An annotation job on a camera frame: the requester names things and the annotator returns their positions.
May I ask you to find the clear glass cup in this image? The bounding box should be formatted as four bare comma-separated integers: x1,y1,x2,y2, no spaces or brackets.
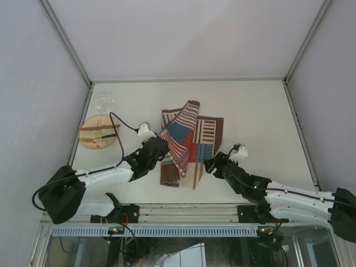
94,93,117,115

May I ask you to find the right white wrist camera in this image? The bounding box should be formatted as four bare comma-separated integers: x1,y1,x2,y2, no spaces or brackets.
229,144,248,162

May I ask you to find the perforated blue cable tray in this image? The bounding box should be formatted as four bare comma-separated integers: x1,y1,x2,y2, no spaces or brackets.
51,225,258,238

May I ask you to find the aluminium front rail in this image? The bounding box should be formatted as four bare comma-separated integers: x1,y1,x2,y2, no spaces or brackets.
41,202,345,224

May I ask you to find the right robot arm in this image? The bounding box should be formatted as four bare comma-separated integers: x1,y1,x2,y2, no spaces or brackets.
204,152,355,243

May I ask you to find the dark handled fork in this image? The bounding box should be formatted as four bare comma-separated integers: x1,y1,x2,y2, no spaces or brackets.
93,133,116,140

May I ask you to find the black mounting plate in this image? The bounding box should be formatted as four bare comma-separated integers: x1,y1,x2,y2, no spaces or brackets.
119,204,140,225
237,205,259,224

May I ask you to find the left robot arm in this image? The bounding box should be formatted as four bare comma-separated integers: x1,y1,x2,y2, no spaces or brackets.
33,137,169,224

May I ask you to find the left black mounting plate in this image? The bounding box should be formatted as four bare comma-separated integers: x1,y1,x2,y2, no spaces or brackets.
119,204,140,225

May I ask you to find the brown wooden knife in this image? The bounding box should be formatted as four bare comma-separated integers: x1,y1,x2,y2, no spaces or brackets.
79,124,120,131

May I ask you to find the patchwork striped placemat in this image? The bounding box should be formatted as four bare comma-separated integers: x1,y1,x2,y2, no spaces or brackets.
159,100,224,190

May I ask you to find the round wooden plate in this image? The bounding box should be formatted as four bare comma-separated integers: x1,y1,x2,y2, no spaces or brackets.
79,115,116,150

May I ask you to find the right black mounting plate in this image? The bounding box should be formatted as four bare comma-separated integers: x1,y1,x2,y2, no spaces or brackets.
237,205,259,224

